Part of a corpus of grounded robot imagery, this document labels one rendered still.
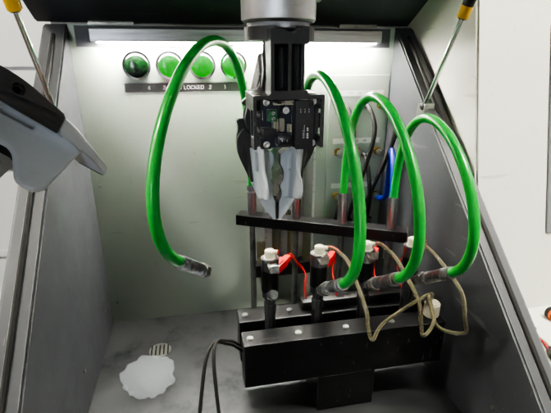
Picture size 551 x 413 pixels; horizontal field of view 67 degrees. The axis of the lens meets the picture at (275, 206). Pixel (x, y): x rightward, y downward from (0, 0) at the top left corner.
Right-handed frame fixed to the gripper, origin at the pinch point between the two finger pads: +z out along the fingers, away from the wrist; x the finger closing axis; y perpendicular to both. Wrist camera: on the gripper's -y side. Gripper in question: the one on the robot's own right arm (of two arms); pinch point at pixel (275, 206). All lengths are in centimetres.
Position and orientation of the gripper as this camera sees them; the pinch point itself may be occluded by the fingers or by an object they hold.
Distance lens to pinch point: 51.0
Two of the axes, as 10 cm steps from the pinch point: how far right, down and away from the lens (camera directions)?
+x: 9.8, -0.7, 1.8
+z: 0.0, 9.4, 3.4
